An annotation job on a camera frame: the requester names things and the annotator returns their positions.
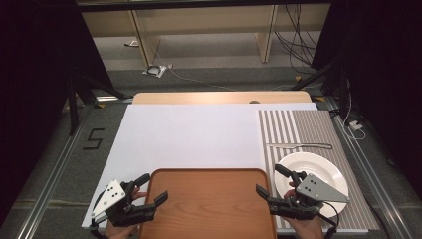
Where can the black stand legs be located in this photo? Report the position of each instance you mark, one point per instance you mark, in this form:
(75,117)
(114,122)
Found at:
(99,87)

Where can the silver table knife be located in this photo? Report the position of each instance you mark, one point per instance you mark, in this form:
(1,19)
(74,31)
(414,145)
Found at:
(298,145)

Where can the white board sheet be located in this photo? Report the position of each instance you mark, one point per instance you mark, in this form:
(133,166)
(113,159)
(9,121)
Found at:
(189,136)

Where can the black curtain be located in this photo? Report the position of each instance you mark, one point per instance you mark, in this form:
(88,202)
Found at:
(33,83)
(381,66)

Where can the light wooden shelf unit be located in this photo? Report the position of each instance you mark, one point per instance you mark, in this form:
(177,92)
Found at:
(205,20)

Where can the light wooden table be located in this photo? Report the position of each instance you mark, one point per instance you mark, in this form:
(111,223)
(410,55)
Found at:
(219,97)

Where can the aluminium floor rail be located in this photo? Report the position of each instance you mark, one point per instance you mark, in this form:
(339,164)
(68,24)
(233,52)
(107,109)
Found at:
(49,182)
(368,166)

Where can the person's right hand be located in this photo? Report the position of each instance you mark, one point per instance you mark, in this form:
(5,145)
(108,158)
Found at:
(303,229)

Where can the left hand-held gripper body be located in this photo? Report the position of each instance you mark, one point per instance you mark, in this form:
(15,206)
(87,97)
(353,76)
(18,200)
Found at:
(112,199)

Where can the person's left hand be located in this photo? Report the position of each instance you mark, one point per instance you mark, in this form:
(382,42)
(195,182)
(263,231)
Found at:
(121,232)

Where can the small white floor item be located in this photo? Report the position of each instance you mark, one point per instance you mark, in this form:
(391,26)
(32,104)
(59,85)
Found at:
(132,43)

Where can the brown wooden tray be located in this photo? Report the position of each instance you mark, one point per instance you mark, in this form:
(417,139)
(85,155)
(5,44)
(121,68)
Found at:
(207,205)

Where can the white round plate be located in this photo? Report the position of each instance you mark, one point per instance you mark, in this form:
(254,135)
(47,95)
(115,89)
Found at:
(312,166)

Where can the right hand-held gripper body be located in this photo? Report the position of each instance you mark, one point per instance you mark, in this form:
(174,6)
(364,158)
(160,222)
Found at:
(318,191)

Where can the grey striped placemat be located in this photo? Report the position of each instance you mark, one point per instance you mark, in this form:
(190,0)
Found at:
(315,129)

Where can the white power adapter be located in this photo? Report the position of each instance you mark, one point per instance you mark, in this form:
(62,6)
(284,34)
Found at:
(356,125)

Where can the clear plastic bag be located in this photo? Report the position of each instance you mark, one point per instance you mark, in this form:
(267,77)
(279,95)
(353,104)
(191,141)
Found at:
(154,70)

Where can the black stand leg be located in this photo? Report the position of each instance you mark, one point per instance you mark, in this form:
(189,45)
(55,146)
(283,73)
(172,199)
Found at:
(313,76)

